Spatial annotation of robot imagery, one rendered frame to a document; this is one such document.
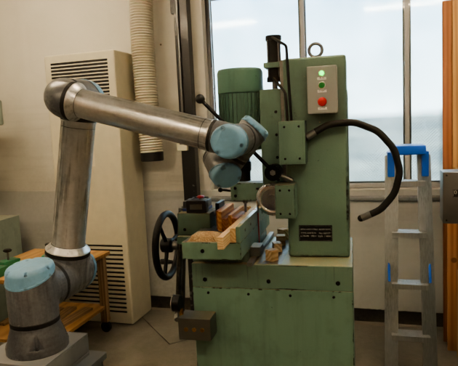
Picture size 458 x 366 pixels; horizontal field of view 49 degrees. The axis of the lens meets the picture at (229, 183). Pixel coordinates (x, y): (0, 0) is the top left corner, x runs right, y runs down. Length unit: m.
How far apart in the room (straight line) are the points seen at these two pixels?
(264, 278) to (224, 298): 0.17
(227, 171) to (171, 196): 2.06
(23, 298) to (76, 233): 0.27
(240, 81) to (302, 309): 0.85
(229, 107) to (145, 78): 1.51
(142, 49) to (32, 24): 1.01
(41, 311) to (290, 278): 0.82
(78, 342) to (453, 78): 2.32
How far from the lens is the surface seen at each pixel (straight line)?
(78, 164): 1.69
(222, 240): 1.62
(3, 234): 3.93
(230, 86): 1.90
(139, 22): 3.41
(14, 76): 4.14
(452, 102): 3.06
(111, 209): 3.39
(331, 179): 1.83
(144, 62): 3.37
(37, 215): 4.11
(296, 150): 1.75
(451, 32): 3.13
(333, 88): 1.76
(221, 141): 1.31
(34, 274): 1.64
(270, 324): 1.88
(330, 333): 1.86
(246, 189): 1.95
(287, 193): 1.76
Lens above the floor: 1.30
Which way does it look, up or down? 7 degrees down
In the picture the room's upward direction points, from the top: 3 degrees counter-clockwise
